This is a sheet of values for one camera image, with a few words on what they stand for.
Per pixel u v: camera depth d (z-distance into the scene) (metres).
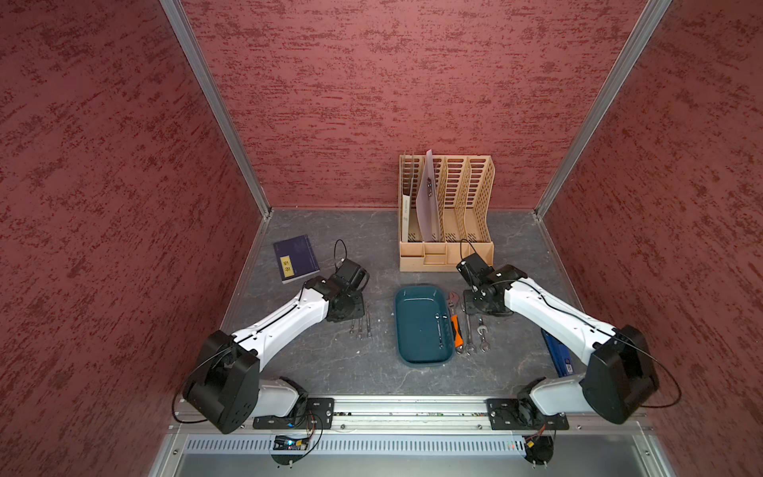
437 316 0.92
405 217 0.90
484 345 0.87
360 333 0.88
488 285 0.58
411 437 0.71
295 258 1.06
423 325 0.88
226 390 0.41
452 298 0.94
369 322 0.90
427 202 0.98
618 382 0.42
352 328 0.90
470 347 0.85
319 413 0.74
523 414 0.67
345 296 0.62
